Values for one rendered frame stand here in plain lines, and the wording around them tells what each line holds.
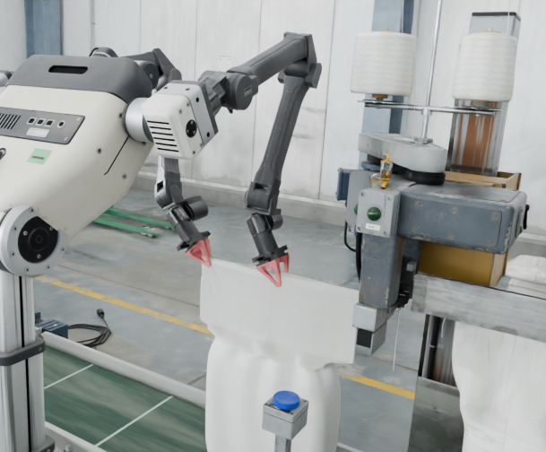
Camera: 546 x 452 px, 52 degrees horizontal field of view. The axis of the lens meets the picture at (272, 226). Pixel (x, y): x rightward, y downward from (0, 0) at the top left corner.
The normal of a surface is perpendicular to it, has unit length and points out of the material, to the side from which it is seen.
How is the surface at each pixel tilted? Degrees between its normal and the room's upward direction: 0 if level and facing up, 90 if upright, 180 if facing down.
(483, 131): 90
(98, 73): 50
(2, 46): 90
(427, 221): 90
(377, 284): 90
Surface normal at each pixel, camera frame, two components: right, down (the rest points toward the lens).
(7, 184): -0.34, -0.50
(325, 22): -0.50, 0.17
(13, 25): 0.86, 0.17
